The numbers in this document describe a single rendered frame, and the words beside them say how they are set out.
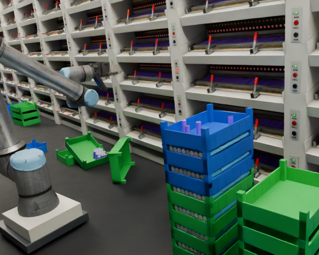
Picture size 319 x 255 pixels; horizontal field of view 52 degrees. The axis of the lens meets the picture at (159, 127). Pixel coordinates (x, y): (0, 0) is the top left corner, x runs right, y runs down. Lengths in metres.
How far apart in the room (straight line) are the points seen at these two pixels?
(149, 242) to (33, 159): 0.63
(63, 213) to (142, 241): 0.38
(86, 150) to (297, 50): 1.68
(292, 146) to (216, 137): 0.45
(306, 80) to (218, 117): 0.36
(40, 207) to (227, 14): 1.21
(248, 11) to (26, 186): 1.22
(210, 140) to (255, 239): 0.32
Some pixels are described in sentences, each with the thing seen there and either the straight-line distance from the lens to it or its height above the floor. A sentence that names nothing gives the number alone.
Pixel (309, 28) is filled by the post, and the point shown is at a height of 0.83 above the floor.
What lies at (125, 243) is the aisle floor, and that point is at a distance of 1.52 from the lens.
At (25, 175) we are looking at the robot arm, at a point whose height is 0.31.
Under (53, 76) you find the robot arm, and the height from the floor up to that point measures 0.71.
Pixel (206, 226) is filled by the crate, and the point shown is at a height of 0.20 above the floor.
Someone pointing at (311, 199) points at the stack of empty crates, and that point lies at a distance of 1.15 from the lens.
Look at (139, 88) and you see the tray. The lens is 2.18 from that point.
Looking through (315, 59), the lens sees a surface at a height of 0.71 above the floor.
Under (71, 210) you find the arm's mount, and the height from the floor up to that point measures 0.11.
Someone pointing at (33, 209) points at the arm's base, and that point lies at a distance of 1.63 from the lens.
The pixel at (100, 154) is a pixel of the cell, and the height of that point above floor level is 0.07.
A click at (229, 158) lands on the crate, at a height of 0.42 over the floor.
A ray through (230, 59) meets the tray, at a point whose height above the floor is 0.71.
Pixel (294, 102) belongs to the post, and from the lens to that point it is 1.41.
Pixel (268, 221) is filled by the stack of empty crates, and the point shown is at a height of 0.34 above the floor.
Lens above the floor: 0.87
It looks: 16 degrees down
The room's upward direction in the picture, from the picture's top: 6 degrees counter-clockwise
